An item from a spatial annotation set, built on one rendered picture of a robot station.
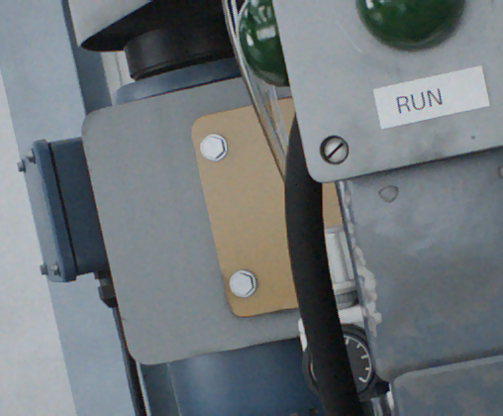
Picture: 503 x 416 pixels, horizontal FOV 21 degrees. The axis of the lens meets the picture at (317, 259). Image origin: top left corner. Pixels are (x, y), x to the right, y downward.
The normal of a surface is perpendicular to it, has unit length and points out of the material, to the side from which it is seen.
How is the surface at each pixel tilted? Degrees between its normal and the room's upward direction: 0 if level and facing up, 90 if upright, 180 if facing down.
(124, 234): 90
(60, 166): 90
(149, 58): 90
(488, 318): 90
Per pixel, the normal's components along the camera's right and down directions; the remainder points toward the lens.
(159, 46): -0.52, 0.15
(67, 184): 0.30, -0.01
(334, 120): -0.14, 0.08
